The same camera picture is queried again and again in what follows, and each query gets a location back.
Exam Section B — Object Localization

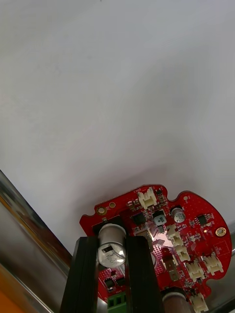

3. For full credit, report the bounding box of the steel tray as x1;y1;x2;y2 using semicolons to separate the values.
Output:
0;170;235;313

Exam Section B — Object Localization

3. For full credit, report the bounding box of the round red circuit board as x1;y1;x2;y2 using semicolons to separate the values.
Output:
79;184;233;313

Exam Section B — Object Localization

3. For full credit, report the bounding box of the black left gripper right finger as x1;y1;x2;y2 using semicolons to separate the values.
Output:
124;235;165;313

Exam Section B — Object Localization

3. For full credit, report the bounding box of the yellow-orange plastic bin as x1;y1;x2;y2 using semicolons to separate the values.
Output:
0;263;33;313

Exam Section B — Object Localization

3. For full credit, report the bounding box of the white sheet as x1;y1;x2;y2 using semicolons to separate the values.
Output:
0;0;235;256

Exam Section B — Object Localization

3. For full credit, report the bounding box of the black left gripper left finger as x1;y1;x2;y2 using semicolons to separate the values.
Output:
60;236;100;313

